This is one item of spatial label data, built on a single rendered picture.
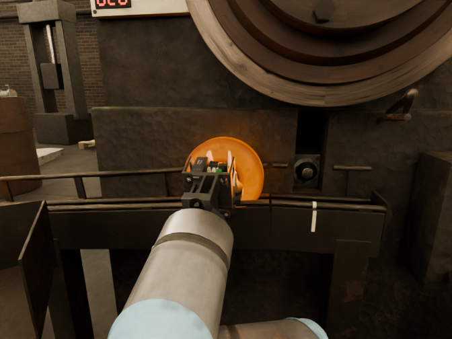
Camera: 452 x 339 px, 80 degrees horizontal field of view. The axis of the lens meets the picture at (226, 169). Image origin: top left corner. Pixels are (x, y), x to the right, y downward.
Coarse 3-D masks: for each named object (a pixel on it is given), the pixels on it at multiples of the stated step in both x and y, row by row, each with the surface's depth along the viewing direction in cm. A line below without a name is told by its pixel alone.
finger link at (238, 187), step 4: (236, 176) 48; (236, 180) 47; (236, 184) 46; (240, 184) 46; (236, 188) 45; (240, 188) 45; (236, 192) 44; (240, 192) 44; (236, 196) 44; (240, 196) 44; (236, 200) 44; (240, 200) 43
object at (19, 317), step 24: (0, 216) 46; (24, 216) 47; (48, 216) 49; (0, 240) 46; (24, 240) 48; (48, 240) 46; (0, 264) 47; (24, 264) 32; (48, 264) 44; (0, 288) 43; (24, 288) 32; (48, 288) 42; (0, 312) 38; (24, 312) 38; (0, 336) 34; (24, 336) 34
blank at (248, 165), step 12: (204, 144) 51; (216, 144) 50; (228, 144) 50; (240, 144) 50; (192, 156) 52; (204, 156) 51; (216, 156) 51; (240, 156) 50; (252, 156) 50; (240, 168) 51; (252, 168) 51; (240, 180) 52; (252, 180) 51; (252, 192) 52
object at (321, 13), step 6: (324, 0) 32; (330, 0) 31; (318, 6) 32; (324, 6) 32; (330, 6) 32; (318, 12) 32; (324, 12) 32; (330, 12) 32; (318, 18) 32; (324, 18) 32
